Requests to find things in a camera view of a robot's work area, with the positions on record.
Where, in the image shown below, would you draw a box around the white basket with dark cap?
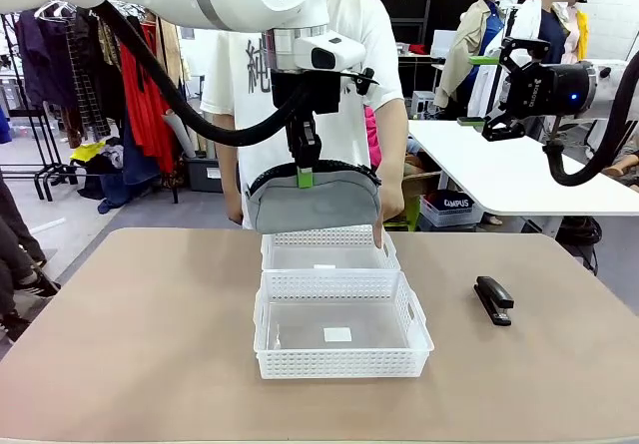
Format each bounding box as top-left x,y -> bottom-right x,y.
419,190 -> 485,229

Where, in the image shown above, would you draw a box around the person's right forearm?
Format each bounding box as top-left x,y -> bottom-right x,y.
212,137 -> 244,211

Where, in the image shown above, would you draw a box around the blue cloth pile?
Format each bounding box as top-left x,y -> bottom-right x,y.
96,114 -> 162,215

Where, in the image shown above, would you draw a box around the dark grey storage box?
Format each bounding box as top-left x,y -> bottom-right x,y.
185,157 -> 224,194

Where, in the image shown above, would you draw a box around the white perforated plastic basket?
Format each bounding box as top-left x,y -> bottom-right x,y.
253,269 -> 435,380
260,223 -> 402,273

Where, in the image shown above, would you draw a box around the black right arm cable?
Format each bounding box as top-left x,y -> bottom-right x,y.
542,49 -> 639,187

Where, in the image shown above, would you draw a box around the yellow hanging garment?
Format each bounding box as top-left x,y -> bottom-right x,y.
561,8 -> 590,64

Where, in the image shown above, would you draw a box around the grey zippered pencil pouch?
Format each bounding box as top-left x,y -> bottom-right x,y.
243,160 -> 383,234

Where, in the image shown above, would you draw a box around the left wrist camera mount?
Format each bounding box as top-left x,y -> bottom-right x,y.
343,66 -> 379,98

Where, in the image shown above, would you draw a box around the mannequin with beige coat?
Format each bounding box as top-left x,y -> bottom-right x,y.
432,0 -> 505,116

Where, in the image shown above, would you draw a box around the green bin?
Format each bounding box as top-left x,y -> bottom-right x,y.
398,197 -> 423,231

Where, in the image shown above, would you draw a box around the black bag under table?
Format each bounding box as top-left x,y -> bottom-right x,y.
555,215 -> 603,276

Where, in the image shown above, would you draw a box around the person in white t-shirt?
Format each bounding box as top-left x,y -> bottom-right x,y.
199,0 -> 405,230

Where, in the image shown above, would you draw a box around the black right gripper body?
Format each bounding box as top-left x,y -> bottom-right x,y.
513,62 -> 598,119

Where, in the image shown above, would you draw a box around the yellow cloth pile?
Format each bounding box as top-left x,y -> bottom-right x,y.
69,139 -> 109,164

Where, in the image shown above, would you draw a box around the pink cloth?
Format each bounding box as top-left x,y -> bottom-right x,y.
363,106 -> 383,172

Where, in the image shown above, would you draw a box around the person's left hand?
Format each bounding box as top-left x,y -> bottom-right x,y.
370,184 -> 406,251

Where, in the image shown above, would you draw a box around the black hanging garment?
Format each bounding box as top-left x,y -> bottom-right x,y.
13,10 -> 76,112

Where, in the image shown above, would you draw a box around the black stapler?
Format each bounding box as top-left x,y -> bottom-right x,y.
473,275 -> 515,327

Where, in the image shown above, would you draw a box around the red hanging dress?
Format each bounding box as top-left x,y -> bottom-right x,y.
118,20 -> 177,175

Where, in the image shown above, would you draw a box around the black metal clothes rack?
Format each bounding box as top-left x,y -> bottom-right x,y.
0,0 -> 182,204

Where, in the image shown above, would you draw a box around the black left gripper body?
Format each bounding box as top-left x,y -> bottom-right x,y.
272,69 -> 345,116

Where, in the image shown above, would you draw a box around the person's left forearm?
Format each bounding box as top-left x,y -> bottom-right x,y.
376,97 -> 408,191

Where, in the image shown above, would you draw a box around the bystander dark trouser legs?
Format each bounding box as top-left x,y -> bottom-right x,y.
0,169 -> 62,343

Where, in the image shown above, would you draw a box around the white background table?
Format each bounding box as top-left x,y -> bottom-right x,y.
406,119 -> 639,238

